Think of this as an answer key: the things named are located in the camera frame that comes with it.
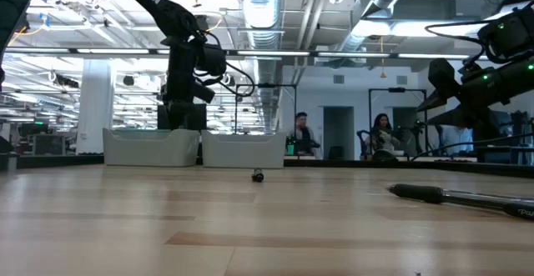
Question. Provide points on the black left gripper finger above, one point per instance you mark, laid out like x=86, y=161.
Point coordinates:
x=174, y=115
x=189, y=115

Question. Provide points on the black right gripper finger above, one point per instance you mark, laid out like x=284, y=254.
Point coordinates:
x=436, y=100
x=461, y=117

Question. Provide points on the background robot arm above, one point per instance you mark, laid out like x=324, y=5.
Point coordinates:
x=415, y=132
x=363, y=142

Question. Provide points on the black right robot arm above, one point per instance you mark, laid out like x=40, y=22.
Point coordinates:
x=513, y=34

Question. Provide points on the black monitor back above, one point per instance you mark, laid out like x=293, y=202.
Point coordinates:
x=201, y=117
x=162, y=117

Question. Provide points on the person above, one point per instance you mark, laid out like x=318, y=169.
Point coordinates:
x=456, y=138
x=304, y=136
x=381, y=138

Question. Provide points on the gray plastic bin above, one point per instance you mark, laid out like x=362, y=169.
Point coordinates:
x=150, y=151
x=244, y=151

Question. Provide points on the dark workstation with monitors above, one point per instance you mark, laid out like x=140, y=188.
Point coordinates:
x=517, y=142

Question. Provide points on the white pillar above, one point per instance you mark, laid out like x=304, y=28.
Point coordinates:
x=96, y=101

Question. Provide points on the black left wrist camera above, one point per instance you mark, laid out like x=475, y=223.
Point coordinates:
x=213, y=59

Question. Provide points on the wall vent grille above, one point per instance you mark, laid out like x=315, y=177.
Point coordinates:
x=401, y=79
x=339, y=79

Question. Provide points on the black rig frame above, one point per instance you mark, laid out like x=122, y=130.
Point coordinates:
x=396, y=89

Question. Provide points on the black aluminium table frame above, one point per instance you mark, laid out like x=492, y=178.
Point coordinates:
x=354, y=163

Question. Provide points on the gray metal post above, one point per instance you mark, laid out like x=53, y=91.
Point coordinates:
x=8, y=162

